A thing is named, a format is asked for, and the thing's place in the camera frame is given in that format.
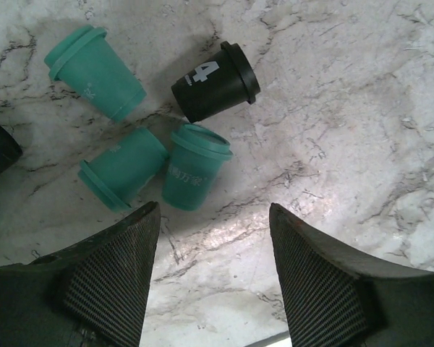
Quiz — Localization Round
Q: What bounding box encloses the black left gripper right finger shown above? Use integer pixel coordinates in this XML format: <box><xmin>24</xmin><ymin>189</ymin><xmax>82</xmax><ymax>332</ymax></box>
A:
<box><xmin>269</xmin><ymin>203</ymin><xmax>434</xmax><ymax>346</ymax></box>

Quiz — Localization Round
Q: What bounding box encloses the teal coffee capsule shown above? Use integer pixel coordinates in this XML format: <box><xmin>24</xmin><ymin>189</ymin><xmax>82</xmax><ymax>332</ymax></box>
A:
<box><xmin>44</xmin><ymin>25</ymin><xmax>146</xmax><ymax>122</ymax></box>
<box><xmin>78</xmin><ymin>127</ymin><xmax>169</xmax><ymax>212</ymax></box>
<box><xmin>162</xmin><ymin>124</ymin><xmax>233</xmax><ymax>211</ymax></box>

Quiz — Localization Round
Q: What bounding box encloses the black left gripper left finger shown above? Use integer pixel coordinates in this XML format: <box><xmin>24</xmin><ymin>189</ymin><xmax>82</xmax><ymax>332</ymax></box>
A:
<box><xmin>0</xmin><ymin>202</ymin><xmax>161</xmax><ymax>346</ymax></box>

